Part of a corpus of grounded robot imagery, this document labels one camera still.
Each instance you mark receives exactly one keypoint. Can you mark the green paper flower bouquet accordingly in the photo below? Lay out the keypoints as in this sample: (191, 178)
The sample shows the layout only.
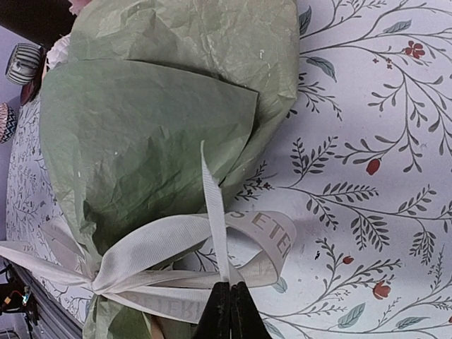
(151, 88)

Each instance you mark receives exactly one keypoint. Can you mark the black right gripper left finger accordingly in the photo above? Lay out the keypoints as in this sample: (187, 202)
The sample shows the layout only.
(215, 319)

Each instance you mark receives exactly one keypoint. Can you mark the red patterned bowl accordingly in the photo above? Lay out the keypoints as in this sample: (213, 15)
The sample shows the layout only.
(8, 122)

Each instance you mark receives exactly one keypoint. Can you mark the red floral saucer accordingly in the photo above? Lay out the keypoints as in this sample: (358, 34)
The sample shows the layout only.
(29, 91)

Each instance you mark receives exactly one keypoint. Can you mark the white printed ribbon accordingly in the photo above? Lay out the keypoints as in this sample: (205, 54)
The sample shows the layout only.
(250, 247)

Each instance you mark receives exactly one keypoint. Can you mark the black white striped cup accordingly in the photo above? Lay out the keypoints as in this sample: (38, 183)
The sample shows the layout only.
(23, 64)

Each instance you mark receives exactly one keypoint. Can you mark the floral patterned table mat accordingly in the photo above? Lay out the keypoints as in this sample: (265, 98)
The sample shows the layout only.
(361, 164)

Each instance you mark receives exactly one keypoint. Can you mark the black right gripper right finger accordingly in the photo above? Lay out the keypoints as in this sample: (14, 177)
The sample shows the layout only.
(246, 322)

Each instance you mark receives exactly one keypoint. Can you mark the aluminium frame rail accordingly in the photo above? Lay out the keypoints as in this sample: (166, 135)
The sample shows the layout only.
(54, 321)

